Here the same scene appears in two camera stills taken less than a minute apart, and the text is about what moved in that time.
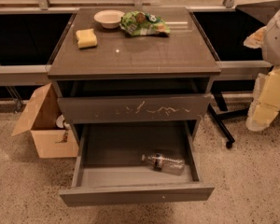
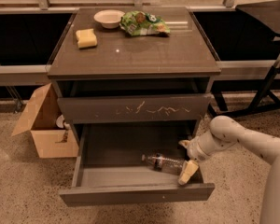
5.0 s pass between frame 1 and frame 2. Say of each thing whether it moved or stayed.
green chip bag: stayed
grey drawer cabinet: stayed
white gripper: moved
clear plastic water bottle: stayed
